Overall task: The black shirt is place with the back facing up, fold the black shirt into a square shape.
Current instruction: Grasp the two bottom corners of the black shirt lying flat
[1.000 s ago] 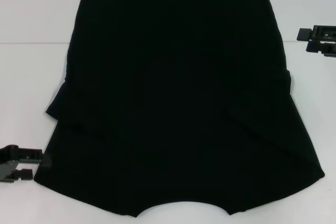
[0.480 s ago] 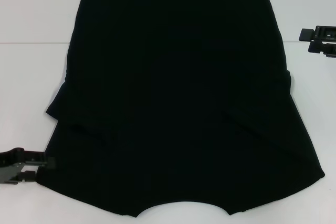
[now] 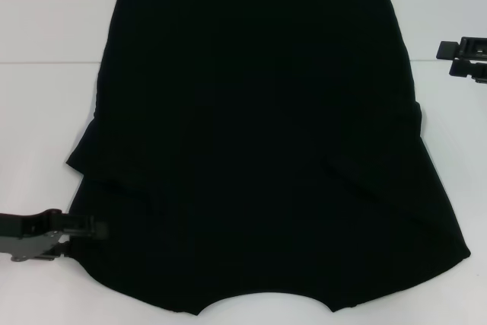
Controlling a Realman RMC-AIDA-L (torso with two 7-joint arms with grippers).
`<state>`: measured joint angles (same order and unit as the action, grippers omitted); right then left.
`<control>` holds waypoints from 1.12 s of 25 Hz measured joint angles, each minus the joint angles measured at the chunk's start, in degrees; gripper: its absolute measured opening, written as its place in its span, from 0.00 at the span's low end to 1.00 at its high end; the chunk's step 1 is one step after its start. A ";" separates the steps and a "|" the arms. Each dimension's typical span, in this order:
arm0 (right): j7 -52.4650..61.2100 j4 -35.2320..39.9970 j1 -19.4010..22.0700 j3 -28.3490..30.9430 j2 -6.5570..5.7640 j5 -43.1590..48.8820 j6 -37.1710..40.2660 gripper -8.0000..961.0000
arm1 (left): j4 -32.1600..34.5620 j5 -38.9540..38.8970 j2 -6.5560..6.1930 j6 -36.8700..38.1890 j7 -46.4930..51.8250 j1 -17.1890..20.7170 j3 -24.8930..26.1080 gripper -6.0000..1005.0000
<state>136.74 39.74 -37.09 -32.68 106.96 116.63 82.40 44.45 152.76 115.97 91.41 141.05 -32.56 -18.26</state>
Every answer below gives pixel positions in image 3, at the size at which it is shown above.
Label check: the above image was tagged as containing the left gripper, black and grey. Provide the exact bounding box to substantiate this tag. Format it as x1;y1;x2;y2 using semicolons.
0;208;110;264

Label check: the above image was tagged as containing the black shirt with pink print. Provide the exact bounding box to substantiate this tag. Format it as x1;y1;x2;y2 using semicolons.
65;0;473;325

